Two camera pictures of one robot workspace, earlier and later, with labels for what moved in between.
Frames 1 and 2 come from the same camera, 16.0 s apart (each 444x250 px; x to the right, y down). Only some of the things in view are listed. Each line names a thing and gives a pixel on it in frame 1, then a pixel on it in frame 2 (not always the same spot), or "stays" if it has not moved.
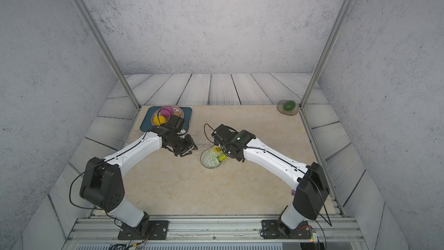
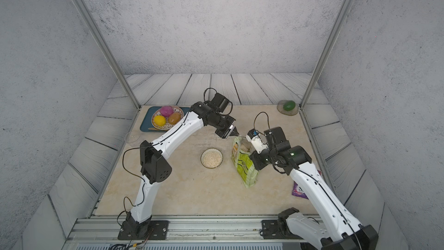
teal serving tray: [146, 121] stays
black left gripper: [190, 146] to [230, 131]
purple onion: [166, 111] stays
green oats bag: [219, 153] to [241, 150]
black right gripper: [239, 135] to [255, 157]
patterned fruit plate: [177, 111] stays
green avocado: [289, 105] stays
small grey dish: [280, 108] stays
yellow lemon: [162, 120] stays
